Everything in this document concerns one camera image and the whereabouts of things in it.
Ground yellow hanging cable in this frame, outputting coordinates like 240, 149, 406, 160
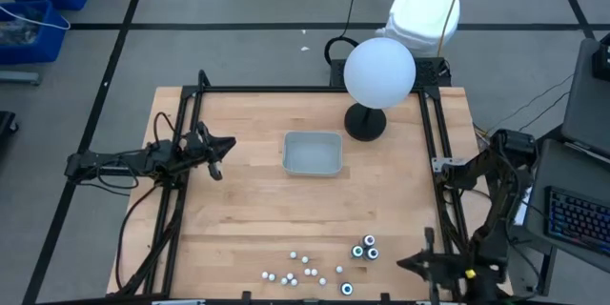
437, 0, 472, 58

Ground grey metal bar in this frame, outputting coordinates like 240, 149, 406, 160
0, 71, 42, 87

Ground black backlit keyboard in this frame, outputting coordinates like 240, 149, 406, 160
544, 185, 610, 257

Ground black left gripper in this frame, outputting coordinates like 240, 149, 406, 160
183, 121, 237, 182

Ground white globe lamp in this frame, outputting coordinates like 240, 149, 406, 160
342, 36, 417, 143

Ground dark grey desk panel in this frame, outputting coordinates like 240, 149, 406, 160
560, 37, 610, 159

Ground dark grey desk top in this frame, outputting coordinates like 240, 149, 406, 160
522, 138, 610, 275

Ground white printed paper sheet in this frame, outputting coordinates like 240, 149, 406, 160
513, 185, 534, 226

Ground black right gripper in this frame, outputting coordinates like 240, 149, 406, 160
396, 227, 478, 305

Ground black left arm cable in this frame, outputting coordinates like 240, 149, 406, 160
75, 112, 177, 197

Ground black looped floor cable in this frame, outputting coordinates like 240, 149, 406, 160
324, 0, 364, 67

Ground thin black floor cables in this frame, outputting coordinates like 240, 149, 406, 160
474, 73, 576, 140

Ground grey plastic bin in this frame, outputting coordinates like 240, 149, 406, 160
281, 131, 344, 177

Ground white plastic bucket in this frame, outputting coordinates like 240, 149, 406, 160
375, 0, 462, 58

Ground black desk device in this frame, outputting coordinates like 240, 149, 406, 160
591, 32, 610, 82

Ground long thick black cable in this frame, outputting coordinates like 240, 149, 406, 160
114, 183, 162, 292

